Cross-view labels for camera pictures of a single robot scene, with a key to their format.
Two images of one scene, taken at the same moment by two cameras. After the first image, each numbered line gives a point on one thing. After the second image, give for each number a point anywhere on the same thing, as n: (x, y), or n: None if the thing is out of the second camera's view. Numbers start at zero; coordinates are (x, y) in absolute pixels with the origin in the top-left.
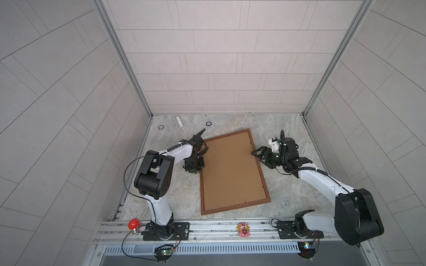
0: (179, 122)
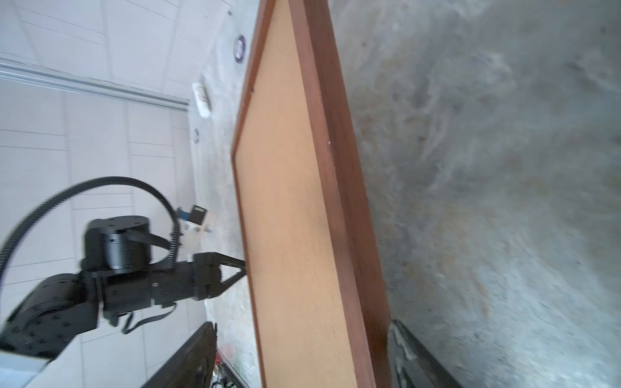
0: (202, 99)
